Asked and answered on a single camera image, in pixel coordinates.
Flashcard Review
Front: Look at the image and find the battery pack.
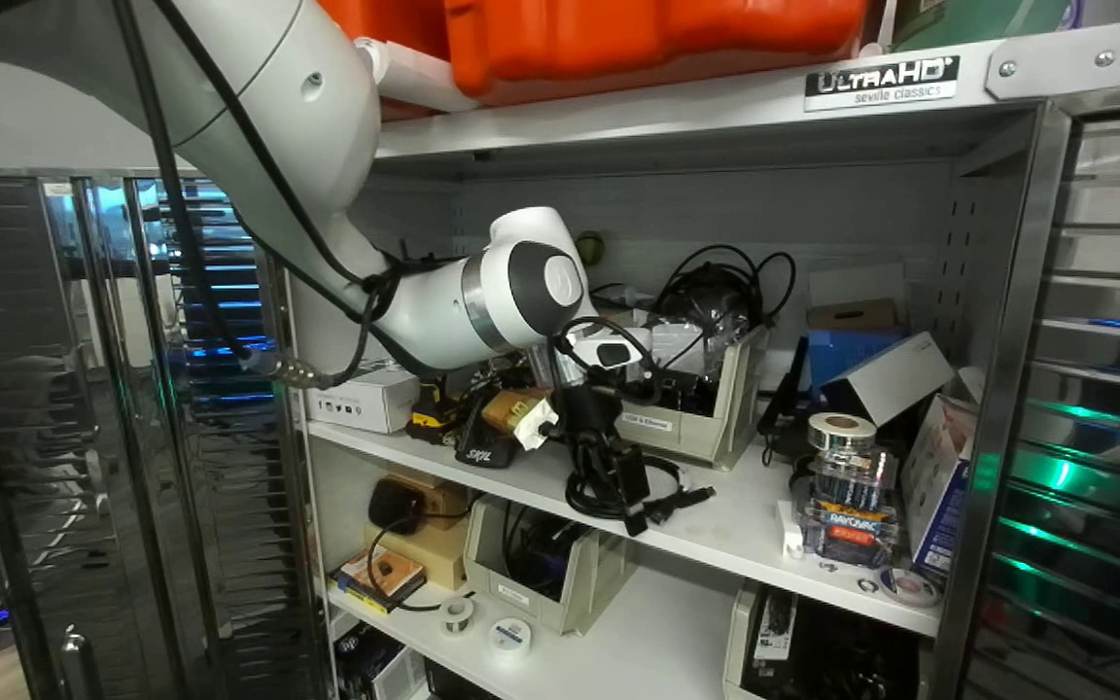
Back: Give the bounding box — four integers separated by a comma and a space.
792, 456, 901, 566

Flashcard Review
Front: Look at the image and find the white lower storage bin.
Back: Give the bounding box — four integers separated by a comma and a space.
464, 496, 636, 634

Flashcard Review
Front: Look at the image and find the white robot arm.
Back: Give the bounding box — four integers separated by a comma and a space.
113, 0, 592, 372

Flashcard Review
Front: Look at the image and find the brown cardboard box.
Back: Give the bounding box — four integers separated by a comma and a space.
369, 469, 474, 591

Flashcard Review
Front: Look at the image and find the white open carton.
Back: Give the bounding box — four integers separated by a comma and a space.
845, 330, 951, 422

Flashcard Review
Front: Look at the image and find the orange plastic case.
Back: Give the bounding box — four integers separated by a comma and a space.
320, 0, 870, 114

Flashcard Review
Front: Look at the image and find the white power strip box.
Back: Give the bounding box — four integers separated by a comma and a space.
308, 369, 420, 431

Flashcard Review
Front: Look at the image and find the blue box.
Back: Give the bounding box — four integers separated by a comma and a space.
806, 330, 897, 390

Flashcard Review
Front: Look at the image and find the black yellow battery charger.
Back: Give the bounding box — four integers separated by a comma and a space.
405, 378, 558, 469

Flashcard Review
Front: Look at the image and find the small tape roll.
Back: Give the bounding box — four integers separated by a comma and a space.
491, 617, 534, 654

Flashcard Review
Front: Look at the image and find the metal shelf unit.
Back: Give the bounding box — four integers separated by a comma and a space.
294, 21, 1120, 700

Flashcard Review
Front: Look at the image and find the white tape roll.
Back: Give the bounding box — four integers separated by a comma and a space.
809, 412, 876, 456

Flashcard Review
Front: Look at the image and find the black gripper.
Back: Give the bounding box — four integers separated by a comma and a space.
551, 321, 640, 486

